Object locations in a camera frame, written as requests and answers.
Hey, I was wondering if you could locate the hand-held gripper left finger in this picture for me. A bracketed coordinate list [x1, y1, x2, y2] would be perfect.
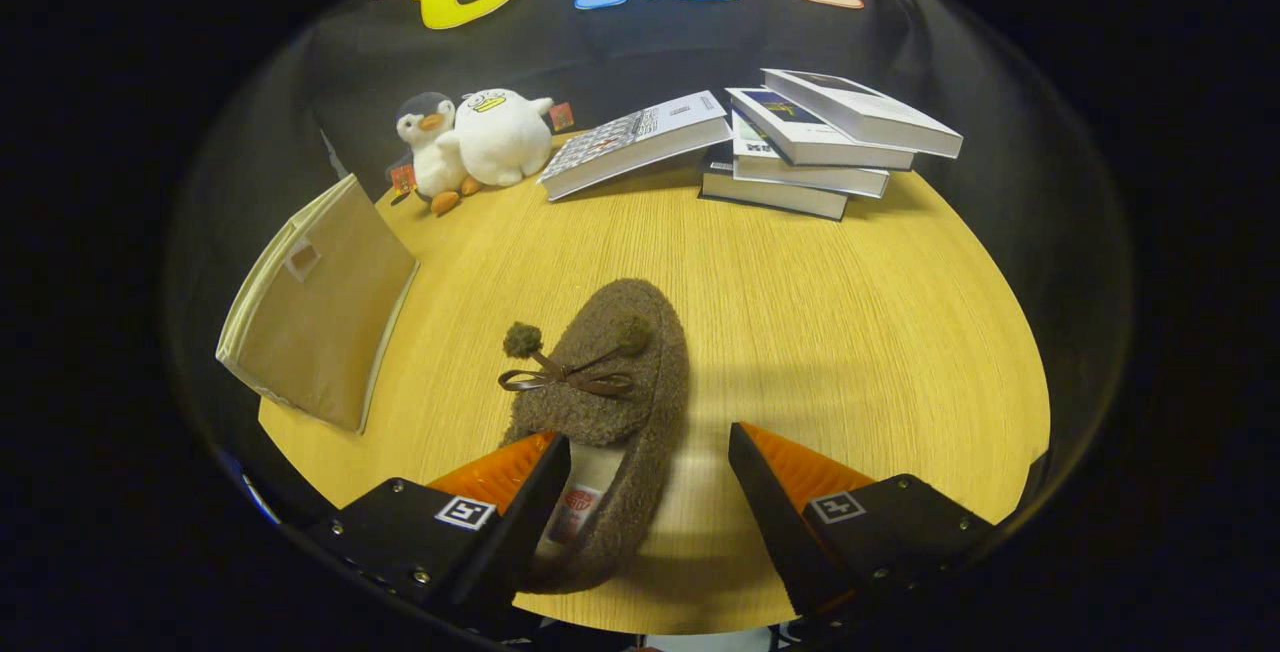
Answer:
[303, 431, 573, 635]

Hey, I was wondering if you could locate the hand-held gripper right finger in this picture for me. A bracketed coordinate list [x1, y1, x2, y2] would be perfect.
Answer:
[727, 421, 1002, 625]

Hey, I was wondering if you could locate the brown fuzzy shoe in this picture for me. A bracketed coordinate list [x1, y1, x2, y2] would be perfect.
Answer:
[497, 278, 692, 596]

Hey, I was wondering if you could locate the beige fabric storage box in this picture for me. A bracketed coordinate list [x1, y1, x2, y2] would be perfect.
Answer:
[215, 173, 422, 436]

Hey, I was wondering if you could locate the black cover book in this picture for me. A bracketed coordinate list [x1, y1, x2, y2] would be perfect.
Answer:
[699, 156, 850, 222]

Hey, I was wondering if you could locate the white paperback book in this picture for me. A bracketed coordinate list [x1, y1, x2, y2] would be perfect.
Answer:
[731, 112, 892, 200]

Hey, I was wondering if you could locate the grey white penguin plush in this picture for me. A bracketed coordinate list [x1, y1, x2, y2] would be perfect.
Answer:
[384, 91, 483, 219]

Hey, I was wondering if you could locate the white duck plush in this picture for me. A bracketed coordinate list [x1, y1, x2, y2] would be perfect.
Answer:
[454, 87, 577, 189]

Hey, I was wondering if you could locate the grey patterned cover book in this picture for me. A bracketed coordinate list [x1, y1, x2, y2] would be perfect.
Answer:
[537, 89, 734, 203]

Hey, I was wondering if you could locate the white book with dark cover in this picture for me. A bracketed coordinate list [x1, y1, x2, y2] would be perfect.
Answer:
[761, 68, 965, 160]

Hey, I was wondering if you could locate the black backdrop cloth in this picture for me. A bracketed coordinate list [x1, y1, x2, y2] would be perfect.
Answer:
[168, 0, 1133, 493]

